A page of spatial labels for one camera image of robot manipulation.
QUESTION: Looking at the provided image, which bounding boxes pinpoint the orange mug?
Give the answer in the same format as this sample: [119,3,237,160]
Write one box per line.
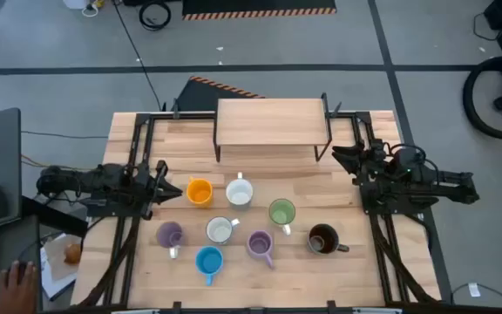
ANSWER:
[187,176,214,208]

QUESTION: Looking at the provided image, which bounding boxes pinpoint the brown round pastry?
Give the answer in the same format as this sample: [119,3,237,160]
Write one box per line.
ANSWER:
[63,242,82,265]

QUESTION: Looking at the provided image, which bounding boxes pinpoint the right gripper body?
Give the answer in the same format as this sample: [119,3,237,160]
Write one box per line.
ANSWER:
[361,138,394,180]

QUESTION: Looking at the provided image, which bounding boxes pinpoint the white paper stack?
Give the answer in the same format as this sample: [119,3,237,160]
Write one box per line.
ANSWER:
[39,234,83,302]

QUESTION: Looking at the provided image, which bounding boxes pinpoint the wooden shelf riser black legs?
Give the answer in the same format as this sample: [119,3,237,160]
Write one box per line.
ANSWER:
[213,92,343,163]

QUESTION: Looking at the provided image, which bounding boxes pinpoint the black vacuum hose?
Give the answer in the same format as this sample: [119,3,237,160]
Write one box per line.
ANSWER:
[462,55,502,140]

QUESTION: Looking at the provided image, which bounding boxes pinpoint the coiled black cable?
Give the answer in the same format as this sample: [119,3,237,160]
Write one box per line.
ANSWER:
[138,1,173,31]

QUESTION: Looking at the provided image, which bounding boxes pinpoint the teal mug white inside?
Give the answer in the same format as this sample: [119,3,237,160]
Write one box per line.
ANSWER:
[225,171,254,207]

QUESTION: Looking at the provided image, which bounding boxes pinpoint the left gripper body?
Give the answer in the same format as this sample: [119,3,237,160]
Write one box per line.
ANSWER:
[133,164,159,207]

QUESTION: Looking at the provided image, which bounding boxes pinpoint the small hazard-striped black mat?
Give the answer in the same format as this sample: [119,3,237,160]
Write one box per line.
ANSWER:
[175,75,266,113]

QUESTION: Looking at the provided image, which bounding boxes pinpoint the dark glazed mug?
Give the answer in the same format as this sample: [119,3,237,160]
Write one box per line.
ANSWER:
[307,223,350,256]

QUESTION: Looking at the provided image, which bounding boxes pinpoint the smooth purple mug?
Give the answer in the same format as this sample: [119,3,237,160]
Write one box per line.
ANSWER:
[155,221,186,260]

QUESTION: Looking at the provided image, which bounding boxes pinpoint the person's hand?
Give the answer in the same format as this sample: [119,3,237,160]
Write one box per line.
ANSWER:
[0,260,39,314]

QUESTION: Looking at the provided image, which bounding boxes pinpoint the black metal table frame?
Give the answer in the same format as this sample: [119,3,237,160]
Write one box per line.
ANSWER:
[71,111,452,314]

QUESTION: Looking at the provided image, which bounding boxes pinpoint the ribbed purple mug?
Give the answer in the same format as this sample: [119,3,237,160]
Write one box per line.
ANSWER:
[246,229,275,270]

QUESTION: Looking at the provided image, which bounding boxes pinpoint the long black floor cable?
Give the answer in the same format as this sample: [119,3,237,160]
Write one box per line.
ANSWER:
[111,0,166,113]

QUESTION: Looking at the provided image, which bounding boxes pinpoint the patterned white mug blue rim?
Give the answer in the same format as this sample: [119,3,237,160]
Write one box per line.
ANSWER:
[205,215,241,245]

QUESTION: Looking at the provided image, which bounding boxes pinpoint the long hazard-striped black mat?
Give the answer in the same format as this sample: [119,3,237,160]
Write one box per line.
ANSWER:
[181,0,337,21]

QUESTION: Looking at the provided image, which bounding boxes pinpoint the green mug white handle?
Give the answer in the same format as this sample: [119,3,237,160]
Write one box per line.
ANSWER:
[268,198,297,236]

